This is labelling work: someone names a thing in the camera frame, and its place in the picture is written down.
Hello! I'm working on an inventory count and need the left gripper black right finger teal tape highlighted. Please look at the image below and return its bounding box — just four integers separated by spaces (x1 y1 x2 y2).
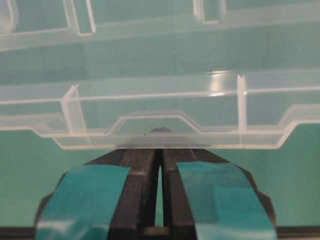
161 149 277 240

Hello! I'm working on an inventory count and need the left gripper black left finger teal tape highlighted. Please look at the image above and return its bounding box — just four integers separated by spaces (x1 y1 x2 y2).
34 149 160 240

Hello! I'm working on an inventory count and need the clear plastic box lid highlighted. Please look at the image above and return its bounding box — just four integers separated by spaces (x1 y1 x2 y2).
0 0 320 151

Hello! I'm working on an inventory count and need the green table cloth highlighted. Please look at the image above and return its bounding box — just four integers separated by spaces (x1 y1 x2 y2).
0 0 320 230

